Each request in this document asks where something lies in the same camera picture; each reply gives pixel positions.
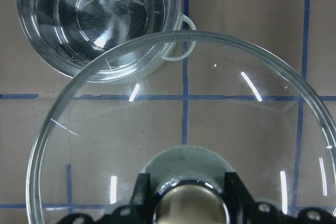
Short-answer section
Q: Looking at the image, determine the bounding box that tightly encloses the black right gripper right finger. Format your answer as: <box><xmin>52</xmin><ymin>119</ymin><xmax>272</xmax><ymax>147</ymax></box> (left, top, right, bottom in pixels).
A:
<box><xmin>224</xmin><ymin>172</ymin><xmax>255</xmax><ymax>223</ymax></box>

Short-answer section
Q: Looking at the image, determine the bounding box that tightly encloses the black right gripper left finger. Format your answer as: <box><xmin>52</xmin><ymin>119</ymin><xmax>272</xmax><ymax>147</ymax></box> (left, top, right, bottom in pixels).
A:
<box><xmin>130</xmin><ymin>173</ymin><xmax>158</xmax><ymax>223</ymax></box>

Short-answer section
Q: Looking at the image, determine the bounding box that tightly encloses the glass pot lid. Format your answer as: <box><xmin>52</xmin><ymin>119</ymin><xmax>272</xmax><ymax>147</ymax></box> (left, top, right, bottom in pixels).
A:
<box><xmin>26</xmin><ymin>31</ymin><xmax>335</xmax><ymax>223</ymax></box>

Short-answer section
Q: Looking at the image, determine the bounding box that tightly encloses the pale green cooking pot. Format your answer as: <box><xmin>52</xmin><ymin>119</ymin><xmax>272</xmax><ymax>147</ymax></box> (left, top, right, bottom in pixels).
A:
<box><xmin>16</xmin><ymin>0</ymin><xmax>196</xmax><ymax>77</ymax></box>

